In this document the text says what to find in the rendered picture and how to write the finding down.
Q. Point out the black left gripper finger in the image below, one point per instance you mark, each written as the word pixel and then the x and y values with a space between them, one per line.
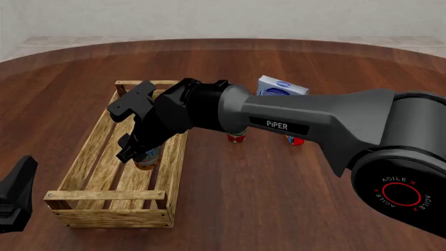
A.
pixel 22 183

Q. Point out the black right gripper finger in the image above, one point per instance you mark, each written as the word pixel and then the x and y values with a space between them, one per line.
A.
pixel 126 141
pixel 129 155

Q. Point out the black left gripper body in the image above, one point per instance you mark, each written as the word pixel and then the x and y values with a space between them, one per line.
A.
pixel 12 219

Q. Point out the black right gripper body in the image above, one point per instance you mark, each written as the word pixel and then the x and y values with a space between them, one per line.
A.
pixel 162 123

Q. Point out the alphabet soup can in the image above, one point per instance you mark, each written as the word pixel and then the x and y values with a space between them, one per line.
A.
pixel 152 160

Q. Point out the grey and black right robot arm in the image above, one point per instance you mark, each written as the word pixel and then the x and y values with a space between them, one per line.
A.
pixel 313 115

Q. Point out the wooden slat tray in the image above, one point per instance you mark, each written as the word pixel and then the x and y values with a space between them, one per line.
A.
pixel 104 217

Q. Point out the red tomato sauce can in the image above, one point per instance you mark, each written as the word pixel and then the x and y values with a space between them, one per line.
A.
pixel 237 137

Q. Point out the blue and white box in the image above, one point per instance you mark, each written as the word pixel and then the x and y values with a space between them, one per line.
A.
pixel 278 87

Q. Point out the red and orange can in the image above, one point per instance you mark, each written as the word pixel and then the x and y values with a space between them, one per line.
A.
pixel 296 141

